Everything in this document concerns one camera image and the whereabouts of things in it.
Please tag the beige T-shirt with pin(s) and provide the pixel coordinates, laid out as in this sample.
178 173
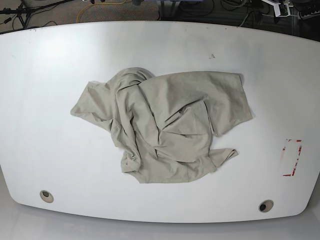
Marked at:
165 124

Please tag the red tape rectangle marking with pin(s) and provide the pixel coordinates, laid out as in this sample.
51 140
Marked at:
290 156

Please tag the white power strip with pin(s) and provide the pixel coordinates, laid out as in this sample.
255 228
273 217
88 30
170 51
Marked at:
308 14

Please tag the black tripod stand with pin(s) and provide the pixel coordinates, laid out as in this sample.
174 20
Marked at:
23 12

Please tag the right table cable grommet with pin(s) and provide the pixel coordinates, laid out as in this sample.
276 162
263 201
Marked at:
266 206

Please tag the table cable grommet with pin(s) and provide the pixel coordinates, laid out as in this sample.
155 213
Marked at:
266 206
46 196

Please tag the left table cable grommet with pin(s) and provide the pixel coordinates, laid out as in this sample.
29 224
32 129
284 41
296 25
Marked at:
46 196

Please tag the left-side wrist camera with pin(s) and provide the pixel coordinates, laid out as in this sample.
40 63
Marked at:
281 8

